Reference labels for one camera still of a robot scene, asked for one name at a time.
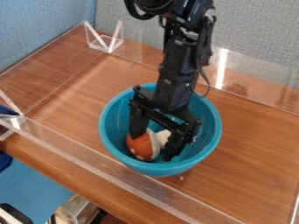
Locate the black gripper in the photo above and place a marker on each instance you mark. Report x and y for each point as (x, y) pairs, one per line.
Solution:
(164, 105)

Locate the brown and white toy mushroom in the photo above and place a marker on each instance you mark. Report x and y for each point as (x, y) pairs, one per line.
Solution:
(147, 146)

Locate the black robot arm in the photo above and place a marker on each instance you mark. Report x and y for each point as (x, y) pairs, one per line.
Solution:
(187, 20)

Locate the blue ceramic bowl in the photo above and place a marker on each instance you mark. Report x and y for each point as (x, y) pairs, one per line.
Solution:
(113, 129)

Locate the clear acrylic front barrier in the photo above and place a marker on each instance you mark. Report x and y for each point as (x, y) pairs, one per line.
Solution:
(80, 166)

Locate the clear acrylic barrier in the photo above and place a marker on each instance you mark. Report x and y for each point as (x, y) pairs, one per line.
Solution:
(80, 166)
(252, 78)

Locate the clear acrylic back barrier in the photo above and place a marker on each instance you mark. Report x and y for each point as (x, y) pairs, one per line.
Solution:
(252, 78)

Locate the clear box under table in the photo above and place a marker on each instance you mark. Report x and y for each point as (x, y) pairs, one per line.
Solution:
(75, 211)

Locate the blue cloth object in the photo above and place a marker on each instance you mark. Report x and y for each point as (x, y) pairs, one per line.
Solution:
(5, 159)

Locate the black object bottom left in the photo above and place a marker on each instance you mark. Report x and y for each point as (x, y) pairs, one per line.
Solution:
(12, 216)

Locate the clear acrylic corner bracket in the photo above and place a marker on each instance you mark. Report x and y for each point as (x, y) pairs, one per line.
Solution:
(100, 41)

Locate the clear acrylic left bracket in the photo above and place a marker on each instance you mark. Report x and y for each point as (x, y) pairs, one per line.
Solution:
(10, 117)

